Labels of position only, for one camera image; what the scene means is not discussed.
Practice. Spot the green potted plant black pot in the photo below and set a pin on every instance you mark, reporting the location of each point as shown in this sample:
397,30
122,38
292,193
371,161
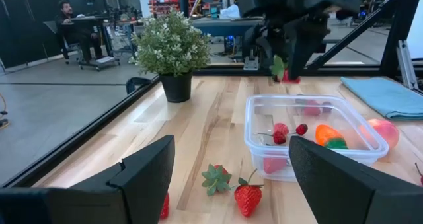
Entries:
168,45

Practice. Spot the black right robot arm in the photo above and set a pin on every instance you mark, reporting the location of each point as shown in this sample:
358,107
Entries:
267,60

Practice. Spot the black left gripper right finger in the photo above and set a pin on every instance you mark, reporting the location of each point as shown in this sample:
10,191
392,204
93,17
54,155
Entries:
337,201

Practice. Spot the black desk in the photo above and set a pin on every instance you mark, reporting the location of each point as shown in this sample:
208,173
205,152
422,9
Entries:
86,20

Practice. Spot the grey metal mounting bracket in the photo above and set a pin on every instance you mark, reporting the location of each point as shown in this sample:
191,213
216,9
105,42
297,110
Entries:
251,64

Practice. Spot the pink orange toy peach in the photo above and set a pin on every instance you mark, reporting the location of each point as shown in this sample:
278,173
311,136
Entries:
385,131

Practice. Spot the black aluminium table frame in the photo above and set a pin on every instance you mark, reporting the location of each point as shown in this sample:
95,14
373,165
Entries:
347,70

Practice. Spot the black computer tower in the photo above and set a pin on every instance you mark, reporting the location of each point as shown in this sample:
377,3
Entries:
229,47

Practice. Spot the teal folded cloth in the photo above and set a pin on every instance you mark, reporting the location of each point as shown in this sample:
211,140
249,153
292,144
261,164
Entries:
386,96

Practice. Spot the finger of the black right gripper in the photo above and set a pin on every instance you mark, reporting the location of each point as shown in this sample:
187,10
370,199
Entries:
304,45

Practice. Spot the grey desk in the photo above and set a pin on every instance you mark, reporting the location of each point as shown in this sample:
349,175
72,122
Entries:
224,27

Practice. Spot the black pole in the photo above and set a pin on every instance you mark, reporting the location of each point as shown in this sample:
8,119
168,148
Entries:
183,1

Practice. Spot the grey office chair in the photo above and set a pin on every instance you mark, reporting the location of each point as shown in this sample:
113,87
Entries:
53,27

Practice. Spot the silver aluminium bar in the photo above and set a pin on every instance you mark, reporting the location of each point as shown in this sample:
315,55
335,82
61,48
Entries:
406,65

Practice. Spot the red storage shelf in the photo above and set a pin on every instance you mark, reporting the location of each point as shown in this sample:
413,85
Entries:
162,6

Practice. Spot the white bag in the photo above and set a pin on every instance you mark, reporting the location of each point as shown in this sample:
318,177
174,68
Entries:
231,12

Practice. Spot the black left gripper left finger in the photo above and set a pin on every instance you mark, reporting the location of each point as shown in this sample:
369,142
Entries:
132,197

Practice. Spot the red toy raspberry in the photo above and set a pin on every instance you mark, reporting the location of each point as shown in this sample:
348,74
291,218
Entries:
281,129

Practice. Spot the orange toy carrot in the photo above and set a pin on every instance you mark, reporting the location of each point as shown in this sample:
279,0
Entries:
325,134

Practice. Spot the small teal box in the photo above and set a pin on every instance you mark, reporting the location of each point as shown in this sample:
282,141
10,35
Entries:
214,12

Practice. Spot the clear plastic tupperware container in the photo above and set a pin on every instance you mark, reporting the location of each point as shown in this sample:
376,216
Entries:
264,111

